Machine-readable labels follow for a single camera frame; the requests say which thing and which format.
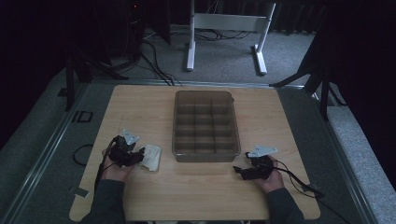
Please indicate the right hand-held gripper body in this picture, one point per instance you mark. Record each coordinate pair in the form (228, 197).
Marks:
(260, 161)

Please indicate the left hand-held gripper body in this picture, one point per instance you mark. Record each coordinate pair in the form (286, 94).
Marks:
(124, 148)

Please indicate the white cloth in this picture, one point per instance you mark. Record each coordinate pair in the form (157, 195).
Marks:
(151, 157)

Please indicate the grey divided storage box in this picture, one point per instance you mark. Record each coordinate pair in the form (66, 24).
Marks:
(205, 126)

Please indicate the person's left hand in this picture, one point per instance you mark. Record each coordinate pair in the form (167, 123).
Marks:
(115, 169)

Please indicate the person's right hand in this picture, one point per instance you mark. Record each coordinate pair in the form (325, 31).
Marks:
(274, 180)

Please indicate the grey tape piece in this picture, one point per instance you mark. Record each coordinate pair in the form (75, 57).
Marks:
(80, 191)

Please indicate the black tripod stand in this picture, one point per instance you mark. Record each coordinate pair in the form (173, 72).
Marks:
(314, 77)
(82, 68)

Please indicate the black computer tower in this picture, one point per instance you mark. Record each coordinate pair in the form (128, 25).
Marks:
(134, 28)

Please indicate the white metal table frame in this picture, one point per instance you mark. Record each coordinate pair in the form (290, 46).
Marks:
(229, 34)

